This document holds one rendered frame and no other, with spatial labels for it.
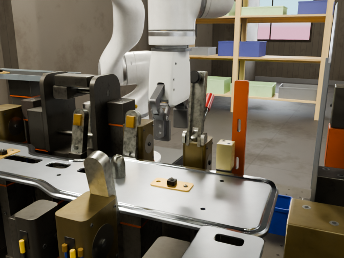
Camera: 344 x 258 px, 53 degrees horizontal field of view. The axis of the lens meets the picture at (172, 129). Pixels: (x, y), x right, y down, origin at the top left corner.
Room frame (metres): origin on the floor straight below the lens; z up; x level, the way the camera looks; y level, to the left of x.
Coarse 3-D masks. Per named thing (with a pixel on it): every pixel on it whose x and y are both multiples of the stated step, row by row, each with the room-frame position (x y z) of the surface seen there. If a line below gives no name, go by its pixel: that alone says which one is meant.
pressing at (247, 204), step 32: (0, 160) 0.79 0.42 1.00; (64, 160) 0.79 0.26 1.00; (128, 160) 0.79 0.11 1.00; (64, 192) 0.62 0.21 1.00; (128, 192) 0.62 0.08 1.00; (160, 192) 0.62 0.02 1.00; (192, 192) 0.62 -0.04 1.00; (224, 192) 0.62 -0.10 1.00; (256, 192) 0.62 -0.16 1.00; (192, 224) 0.51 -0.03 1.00; (224, 224) 0.50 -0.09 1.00; (256, 224) 0.50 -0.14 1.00
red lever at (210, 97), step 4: (208, 96) 0.87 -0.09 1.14; (212, 96) 0.88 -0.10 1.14; (208, 100) 0.86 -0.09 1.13; (212, 100) 0.87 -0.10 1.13; (208, 104) 0.85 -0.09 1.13; (208, 108) 0.85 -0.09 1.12; (204, 120) 0.82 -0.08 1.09; (196, 128) 0.79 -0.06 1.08; (192, 132) 0.79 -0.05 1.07; (196, 132) 0.78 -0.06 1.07; (192, 136) 0.77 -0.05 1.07; (196, 136) 0.77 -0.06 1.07; (192, 140) 0.77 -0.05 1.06; (196, 140) 0.77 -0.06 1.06
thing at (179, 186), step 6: (156, 180) 0.67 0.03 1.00; (162, 180) 0.67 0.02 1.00; (168, 180) 0.65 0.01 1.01; (174, 180) 0.65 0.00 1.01; (156, 186) 0.64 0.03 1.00; (162, 186) 0.64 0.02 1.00; (168, 186) 0.64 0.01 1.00; (174, 186) 0.64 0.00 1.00; (180, 186) 0.64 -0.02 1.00; (192, 186) 0.64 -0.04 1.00
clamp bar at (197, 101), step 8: (192, 72) 0.77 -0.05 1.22; (200, 72) 0.80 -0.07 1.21; (192, 80) 0.76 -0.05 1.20; (200, 80) 0.79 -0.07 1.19; (192, 88) 0.79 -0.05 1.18; (200, 88) 0.79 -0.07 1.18; (192, 96) 0.79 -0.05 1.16; (200, 96) 0.79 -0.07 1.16; (192, 104) 0.79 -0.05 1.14; (200, 104) 0.78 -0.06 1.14; (192, 112) 0.79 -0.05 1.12; (200, 112) 0.77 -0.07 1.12; (192, 120) 0.79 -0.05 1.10; (200, 120) 0.77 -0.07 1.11; (200, 128) 0.77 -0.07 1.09; (200, 136) 0.76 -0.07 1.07
